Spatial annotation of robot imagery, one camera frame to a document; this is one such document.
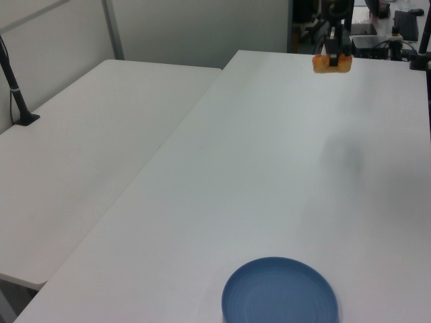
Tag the blue round plate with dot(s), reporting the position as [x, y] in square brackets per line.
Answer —
[279, 292]

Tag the orange-brown bread roll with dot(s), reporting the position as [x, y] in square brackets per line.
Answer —
[321, 65]

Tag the white side table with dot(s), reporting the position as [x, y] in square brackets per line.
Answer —
[84, 151]

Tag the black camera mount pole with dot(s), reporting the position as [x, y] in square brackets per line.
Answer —
[15, 97]
[421, 50]

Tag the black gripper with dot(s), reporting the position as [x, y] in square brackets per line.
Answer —
[341, 38]

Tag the black electronics box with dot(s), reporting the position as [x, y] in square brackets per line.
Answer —
[370, 46]

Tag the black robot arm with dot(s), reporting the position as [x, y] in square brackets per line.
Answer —
[336, 10]

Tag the grey metal partition post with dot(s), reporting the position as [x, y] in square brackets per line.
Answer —
[114, 28]

